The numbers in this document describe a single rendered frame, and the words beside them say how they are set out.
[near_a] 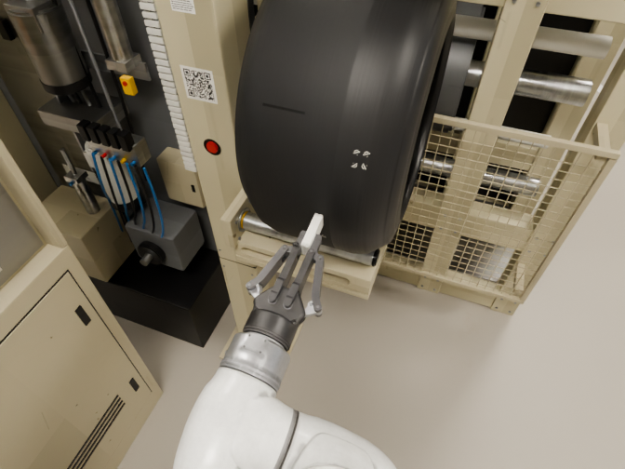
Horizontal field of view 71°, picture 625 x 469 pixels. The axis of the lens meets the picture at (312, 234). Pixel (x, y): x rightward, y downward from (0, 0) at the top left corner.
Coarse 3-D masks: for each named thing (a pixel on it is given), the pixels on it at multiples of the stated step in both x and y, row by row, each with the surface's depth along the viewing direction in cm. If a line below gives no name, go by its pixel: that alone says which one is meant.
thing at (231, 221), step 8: (240, 192) 110; (240, 200) 108; (248, 200) 110; (232, 208) 106; (240, 208) 106; (248, 208) 110; (224, 216) 104; (232, 216) 104; (240, 216) 107; (224, 224) 104; (232, 224) 104; (240, 224) 108; (224, 232) 106; (232, 232) 106; (240, 232) 110; (232, 240) 108
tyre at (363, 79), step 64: (320, 0) 66; (384, 0) 64; (448, 0) 69; (256, 64) 68; (320, 64) 65; (384, 64) 63; (256, 128) 70; (320, 128) 66; (384, 128) 64; (256, 192) 78; (320, 192) 72; (384, 192) 71
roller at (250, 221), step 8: (248, 216) 108; (256, 216) 108; (248, 224) 108; (256, 224) 107; (264, 224) 106; (256, 232) 108; (264, 232) 107; (272, 232) 106; (288, 240) 106; (296, 240) 105; (320, 248) 104; (328, 248) 103; (336, 248) 102; (344, 256) 102; (352, 256) 101; (360, 256) 101; (368, 256) 100; (376, 256) 100; (368, 264) 101; (376, 264) 102
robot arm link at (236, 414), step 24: (216, 384) 58; (240, 384) 57; (264, 384) 58; (216, 408) 55; (240, 408) 55; (264, 408) 56; (288, 408) 59; (192, 432) 54; (216, 432) 54; (240, 432) 54; (264, 432) 55; (288, 432) 56; (192, 456) 53; (216, 456) 52; (240, 456) 53; (264, 456) 54
